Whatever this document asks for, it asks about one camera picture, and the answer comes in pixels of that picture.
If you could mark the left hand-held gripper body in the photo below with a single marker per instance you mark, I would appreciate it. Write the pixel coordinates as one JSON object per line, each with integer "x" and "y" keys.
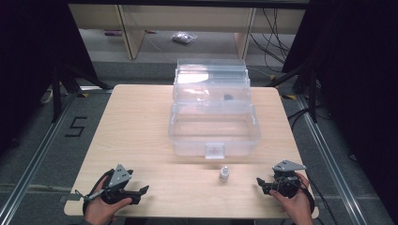
{"x": 120, "y": 177}

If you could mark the small white bottle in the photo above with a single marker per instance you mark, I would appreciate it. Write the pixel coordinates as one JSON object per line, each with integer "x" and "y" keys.
{"x": 224, "y": 175}

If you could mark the clear plastic storage box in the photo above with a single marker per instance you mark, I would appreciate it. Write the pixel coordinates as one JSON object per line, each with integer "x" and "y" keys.
{"x": 214, "y": 125}

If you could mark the light wooden shelf unit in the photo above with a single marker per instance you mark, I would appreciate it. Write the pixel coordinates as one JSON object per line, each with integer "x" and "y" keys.
{"x": 187, "y": 18}

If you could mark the aluminium floor rail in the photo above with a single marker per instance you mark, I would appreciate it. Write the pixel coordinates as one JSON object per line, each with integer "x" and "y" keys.
{"x": 34, "y": 162}
{"x": 331, "y": 162}

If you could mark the black curtain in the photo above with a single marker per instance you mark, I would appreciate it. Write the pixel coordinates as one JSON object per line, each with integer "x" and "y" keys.
{"x": 359, "y": 93}
{"x": 31, "y": 62}

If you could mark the person's left hand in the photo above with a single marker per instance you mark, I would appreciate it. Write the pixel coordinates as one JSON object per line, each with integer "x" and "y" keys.
{"x": 100, "y": 208}

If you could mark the clear plastic bag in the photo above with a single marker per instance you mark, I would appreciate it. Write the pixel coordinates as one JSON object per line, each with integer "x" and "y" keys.
{"x": 184, "y": 37}

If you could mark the black metal stand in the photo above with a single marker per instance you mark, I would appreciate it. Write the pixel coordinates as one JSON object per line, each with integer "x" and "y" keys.
{"x": 57, "y": 93}
{"x": 312, "y": 93}

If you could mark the yellow black floor tape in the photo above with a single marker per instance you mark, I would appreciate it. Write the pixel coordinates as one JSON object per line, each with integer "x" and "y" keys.
{"x": 289, "y": 97}
{"x": 83, "y": 95}

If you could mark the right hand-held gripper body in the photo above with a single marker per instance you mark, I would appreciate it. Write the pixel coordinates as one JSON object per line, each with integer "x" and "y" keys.
{"x": 287, "y": 179}

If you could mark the person's right hand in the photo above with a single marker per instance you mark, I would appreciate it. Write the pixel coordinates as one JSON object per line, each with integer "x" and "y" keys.
{"x": 295, "y": 207}

